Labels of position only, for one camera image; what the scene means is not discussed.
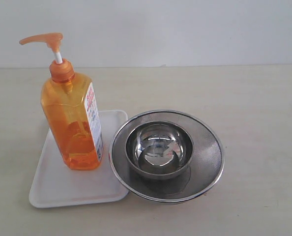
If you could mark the steel mesh strainer basin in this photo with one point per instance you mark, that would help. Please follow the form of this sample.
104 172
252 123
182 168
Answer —
202 174

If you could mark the small stainless steel bowl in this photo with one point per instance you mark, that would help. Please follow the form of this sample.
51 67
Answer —
159 150

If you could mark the orange dish soap pump bottle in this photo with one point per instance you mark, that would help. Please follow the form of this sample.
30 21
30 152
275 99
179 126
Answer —
69 104

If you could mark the white rectangular foam tray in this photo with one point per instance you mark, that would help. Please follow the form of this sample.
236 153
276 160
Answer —
55 185

